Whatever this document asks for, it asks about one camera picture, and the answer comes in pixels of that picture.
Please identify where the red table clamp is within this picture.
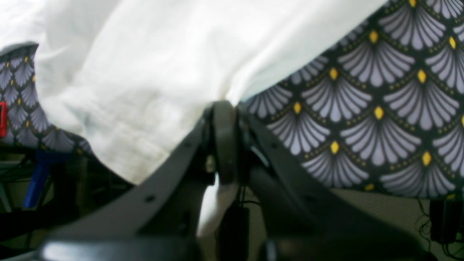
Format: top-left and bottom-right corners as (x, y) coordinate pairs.
(0, 102), (7, 138)

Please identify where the fan-patterned table cloth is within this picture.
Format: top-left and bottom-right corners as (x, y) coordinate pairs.
(0, 0), (464, 200)

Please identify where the blue clamp handle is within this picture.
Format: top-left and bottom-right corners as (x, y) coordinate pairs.
(23, 150), (71, 209)

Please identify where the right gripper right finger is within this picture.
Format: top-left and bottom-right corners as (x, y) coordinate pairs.
(214, 101), (428, 261)

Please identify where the white T-shirt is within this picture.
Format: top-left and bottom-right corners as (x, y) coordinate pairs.
(0, 0), (388, 236)

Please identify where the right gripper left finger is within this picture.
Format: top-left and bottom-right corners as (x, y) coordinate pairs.
(40, 106), (214, 261)

